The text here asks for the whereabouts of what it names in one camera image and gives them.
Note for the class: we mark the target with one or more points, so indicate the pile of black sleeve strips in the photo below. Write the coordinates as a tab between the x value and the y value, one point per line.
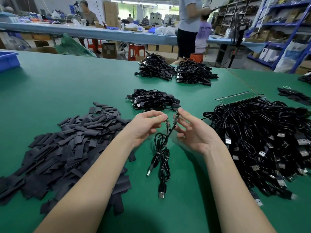
63	148

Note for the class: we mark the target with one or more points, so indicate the person's left hand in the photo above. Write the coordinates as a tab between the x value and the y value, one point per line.
143	127

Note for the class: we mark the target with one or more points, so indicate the brown cardboard box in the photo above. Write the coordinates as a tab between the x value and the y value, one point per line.
165	48

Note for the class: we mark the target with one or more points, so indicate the small upright cardboard box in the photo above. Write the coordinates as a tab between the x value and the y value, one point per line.
110	51

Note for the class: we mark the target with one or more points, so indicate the person's right forearm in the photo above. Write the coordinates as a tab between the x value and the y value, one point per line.
240	194

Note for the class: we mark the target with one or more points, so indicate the blue plastic bin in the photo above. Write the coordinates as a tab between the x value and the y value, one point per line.
8	60

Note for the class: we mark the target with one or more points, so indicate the white plastic bag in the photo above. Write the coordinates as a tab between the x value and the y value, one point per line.
289	60

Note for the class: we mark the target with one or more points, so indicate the long blue work table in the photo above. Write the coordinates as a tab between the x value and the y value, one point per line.
63	31

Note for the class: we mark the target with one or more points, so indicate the person's left forearm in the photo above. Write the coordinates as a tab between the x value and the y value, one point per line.
82	194

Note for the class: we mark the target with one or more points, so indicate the person's right hand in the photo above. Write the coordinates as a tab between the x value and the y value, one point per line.
199	133

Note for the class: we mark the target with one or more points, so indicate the dark storage shelf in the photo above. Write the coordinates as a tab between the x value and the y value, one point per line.
228	14

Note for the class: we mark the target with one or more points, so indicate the blue metal shelving rack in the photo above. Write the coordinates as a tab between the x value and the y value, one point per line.
282	24

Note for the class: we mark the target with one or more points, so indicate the orange plastic stool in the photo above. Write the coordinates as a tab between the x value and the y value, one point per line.
197	58

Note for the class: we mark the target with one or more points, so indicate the black tripod stand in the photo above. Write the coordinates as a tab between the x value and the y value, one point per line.
238	31

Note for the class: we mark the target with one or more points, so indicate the green plastic bag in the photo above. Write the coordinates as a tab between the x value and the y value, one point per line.
75	47

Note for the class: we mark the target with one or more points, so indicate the open cardboard box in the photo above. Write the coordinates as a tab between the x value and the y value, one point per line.
42	50

